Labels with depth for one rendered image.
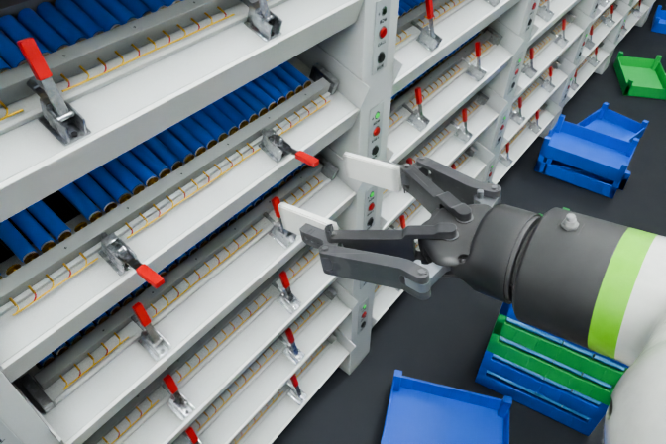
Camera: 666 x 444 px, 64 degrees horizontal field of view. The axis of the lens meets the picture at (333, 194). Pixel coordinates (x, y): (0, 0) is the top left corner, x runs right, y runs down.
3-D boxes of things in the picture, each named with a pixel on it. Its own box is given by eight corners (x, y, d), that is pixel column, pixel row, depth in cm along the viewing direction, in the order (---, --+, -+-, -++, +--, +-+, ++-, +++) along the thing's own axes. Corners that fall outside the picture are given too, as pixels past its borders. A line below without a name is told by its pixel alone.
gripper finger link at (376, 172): (395, 168, 52) (399, 166, 53) (341, 154, 57) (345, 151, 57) (398, 193, 54) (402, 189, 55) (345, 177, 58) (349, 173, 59)
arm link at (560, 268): (642, 193, 38) (598, 273, 32) (618, 306, 44) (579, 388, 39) (555, 172, 41) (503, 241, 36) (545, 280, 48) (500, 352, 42)
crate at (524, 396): (602, 373, 147) (611, 358, 142) (588, 436, 134) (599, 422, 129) (496, 326, 158) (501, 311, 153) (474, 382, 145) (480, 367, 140)
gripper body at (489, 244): (506, 330, 41) (405, 286, 47) (549, 264, 46) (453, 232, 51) (508, 258, 37) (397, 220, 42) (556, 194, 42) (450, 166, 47)
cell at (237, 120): (217, 99, 80) (247, 126, 79) (207, 104, 79) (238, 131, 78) (218, 90, 79) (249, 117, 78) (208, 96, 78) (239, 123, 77)
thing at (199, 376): (348, 267, 117) (368, 236, 106) (110, 503, 82) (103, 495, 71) (282, 207, 121) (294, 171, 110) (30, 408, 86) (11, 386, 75)
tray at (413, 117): (505, 66, 145) (534, 26, 134) (378, 180, 110) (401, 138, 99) (447, 24, 149) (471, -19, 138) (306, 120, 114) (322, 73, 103)
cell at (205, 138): (185, 117, 77) (216, 145, 76) (174, 123, 76) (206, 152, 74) (185, 108, 75) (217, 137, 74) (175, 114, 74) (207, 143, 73)
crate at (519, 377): (611, 358, 142) (623, 341, 137) (599, 422, 129) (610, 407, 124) (501, 311, 153) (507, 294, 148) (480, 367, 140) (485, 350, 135)
